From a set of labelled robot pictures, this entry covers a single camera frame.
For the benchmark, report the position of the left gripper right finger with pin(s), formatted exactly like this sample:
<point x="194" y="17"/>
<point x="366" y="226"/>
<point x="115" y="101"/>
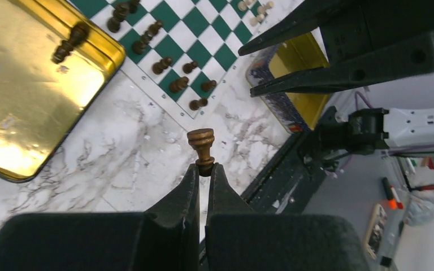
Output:
<point x="239" y="238"/>

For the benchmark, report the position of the orange marker pen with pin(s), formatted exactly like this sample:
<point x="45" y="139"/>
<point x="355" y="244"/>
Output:
<point x="391" y="195"/>

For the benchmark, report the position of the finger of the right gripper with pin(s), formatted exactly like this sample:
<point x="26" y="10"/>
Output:
<point x="306" y="17"/>
<point x="412" y="57"/>

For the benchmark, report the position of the dark knight chess piece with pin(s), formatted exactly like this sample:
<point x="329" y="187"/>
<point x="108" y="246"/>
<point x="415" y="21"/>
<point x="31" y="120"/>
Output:
<point x="179" y="84"/>

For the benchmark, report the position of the tin with dark pieces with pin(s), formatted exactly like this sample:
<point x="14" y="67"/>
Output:
<point x="40" y="101"/>

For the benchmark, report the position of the green white chess board mat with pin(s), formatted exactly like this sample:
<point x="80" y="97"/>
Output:
<point x="209" y="32"/>

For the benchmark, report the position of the dark pawn passed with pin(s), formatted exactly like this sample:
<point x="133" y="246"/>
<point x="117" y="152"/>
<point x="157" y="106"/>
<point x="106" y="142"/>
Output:
<point x="201" y="141"/>

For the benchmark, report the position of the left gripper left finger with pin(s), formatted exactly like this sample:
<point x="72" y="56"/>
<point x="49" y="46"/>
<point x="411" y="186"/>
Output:
<point x="164" y="237"/>

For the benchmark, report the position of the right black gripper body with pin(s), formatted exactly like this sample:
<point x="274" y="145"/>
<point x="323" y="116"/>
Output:
<point x="366" y="26"/>

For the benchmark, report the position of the empty gold tin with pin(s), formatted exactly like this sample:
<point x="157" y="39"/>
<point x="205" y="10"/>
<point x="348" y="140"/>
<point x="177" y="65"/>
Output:
<point x="293" y="103"/>

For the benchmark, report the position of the dark pieces in tin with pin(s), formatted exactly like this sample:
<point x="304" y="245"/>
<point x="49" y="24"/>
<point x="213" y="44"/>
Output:
<point x="78" y="34"/>

